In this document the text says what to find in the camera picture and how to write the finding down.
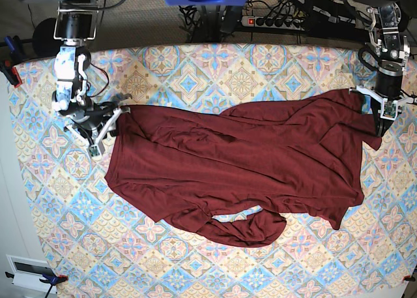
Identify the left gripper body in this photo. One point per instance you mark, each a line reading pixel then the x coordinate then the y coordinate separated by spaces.
pixel 382 125

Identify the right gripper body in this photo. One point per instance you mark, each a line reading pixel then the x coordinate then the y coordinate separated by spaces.
pixel 89 122

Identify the dark red t-shirt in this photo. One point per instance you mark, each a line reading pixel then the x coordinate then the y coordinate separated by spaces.
pixel 231 177

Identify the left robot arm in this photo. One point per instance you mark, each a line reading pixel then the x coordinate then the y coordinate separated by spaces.
pixel 387 55

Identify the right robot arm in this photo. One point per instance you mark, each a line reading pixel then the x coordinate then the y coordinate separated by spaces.
pixel 76 25

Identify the black round stool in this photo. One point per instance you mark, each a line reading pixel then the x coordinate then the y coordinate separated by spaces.
pixel 43 41

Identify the upper left table clamp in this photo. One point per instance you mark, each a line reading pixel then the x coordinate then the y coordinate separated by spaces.
pixel 16 53

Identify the table clamp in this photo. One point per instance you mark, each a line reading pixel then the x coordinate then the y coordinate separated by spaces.
pixel 49 280
pixel 16 53
pixel 409 278

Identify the white power strip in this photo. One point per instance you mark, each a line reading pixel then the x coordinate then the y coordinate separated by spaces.
pixel 273 23

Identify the lower right table clamp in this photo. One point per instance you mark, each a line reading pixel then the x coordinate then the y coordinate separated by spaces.
pixel 409 278

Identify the lower left table clamp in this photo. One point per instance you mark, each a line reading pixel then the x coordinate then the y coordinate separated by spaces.
pixel 49 280

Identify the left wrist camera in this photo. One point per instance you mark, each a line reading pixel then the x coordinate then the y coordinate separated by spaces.
pixel 389 110

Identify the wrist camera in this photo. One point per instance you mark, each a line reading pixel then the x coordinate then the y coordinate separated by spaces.
pixel 96 150
pixel 389 110

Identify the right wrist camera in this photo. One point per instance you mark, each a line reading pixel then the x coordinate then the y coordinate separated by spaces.
pixel 96 150

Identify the white wall outlet box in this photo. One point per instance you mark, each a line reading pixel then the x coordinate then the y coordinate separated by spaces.
pixel 28 272

